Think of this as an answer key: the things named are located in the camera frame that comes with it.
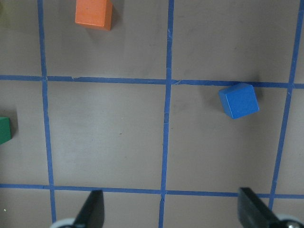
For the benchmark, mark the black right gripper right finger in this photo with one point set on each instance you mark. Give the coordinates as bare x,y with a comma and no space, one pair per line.
254,213

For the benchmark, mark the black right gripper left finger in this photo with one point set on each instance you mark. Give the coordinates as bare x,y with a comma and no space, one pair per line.
92,213

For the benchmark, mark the blue wooden block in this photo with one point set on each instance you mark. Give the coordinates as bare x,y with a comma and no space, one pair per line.
239,100

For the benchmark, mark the green wooden block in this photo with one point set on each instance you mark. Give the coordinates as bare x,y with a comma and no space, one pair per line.
5,132

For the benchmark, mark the orange wooden block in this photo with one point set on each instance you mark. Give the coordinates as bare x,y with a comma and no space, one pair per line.
94,14

